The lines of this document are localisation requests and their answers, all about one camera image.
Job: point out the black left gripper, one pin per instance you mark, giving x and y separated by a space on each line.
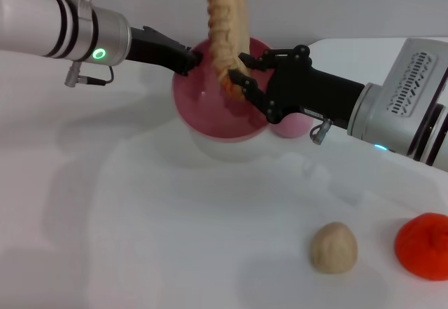
157 51

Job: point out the pink plastic bowl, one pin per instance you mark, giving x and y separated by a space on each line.
210 113

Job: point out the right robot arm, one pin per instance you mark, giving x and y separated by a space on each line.
402 116

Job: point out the beige round bun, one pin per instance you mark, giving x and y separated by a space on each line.
334 248

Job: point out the ridged orange bread loaf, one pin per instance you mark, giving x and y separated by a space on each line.
229 35

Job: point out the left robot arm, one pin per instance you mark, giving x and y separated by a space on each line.
59 25

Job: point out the pink round bun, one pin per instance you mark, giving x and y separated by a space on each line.
294 127

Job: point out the orange-red swirl bun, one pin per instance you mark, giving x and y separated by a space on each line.
423 247

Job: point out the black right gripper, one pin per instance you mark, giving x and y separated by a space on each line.
315 88

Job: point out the right wrist camera housing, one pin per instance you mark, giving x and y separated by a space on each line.
416 84

